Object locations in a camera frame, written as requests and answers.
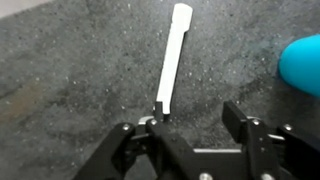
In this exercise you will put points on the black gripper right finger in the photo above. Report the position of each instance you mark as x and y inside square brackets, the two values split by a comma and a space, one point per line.
[266, 153]

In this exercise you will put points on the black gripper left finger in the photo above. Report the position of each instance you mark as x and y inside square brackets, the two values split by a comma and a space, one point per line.
[143, 156]

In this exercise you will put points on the blue plastic cup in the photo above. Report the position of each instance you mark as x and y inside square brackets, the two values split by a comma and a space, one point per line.
[303, 63]

